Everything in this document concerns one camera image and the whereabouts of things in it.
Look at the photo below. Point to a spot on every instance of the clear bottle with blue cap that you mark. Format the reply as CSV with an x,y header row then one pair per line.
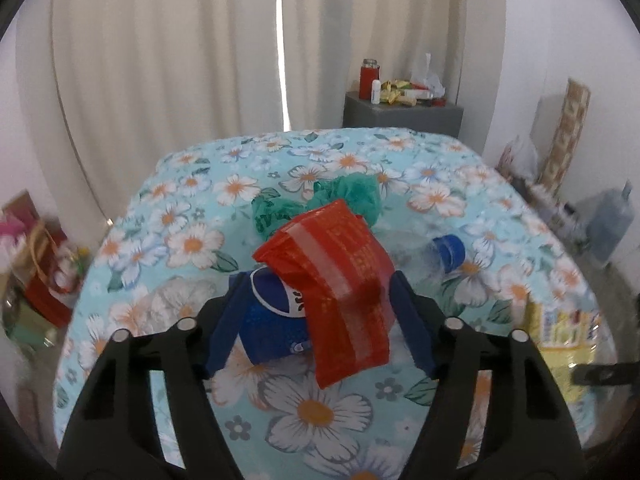
x,y
450,252

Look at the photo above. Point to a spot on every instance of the green plastic bag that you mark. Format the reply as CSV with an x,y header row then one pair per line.
x,y
350,192

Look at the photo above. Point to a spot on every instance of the red basket with clutter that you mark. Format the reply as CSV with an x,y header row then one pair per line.
x,y
47,302

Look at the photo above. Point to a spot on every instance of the clear plastic bag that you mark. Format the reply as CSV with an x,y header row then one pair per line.
x,y
430,80

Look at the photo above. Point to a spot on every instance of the blue water jug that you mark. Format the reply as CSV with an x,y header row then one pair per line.
x,y
607,225

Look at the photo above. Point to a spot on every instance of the white curtain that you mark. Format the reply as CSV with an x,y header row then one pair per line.
x,y
150,60

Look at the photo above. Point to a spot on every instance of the yellow snack packet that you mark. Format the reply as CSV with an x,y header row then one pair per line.
x,y
565,327

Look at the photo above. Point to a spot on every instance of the grey cabinet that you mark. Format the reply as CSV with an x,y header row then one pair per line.
x,y
400,117

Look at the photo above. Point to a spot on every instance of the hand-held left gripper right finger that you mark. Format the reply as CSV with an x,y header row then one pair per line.
x,y
415,325

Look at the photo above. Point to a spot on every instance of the red plastic bag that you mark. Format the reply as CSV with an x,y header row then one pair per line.
x,y
345,285

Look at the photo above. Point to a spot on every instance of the blue soda can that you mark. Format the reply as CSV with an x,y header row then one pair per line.
x,y
270,325

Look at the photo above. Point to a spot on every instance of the small white bottle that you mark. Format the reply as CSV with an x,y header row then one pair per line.
x,y
376,92

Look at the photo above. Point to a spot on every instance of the patterned wallpaper roll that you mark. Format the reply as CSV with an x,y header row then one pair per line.
x,y
567,125

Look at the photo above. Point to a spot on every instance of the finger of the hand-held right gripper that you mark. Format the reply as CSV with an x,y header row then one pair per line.
x,y
605,374

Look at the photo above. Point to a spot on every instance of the white plastic bag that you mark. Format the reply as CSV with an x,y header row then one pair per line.
x,y
517,157

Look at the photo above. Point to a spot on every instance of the blue floral cloth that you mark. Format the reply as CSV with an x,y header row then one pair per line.
x,y
190,245

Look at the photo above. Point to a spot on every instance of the pink plastic bag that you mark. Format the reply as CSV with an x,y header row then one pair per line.
x,y
7,230

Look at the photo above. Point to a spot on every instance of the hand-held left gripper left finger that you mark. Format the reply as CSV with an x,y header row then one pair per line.
x,y
227,330

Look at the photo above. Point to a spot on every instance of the cardboard box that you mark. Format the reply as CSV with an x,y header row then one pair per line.
x,y
22,205

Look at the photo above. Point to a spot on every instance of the red thermos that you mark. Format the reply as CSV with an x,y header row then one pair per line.
x,y
367,80

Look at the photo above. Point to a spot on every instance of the pile of yellow snack packets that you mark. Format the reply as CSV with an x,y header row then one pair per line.
x,y
400,91

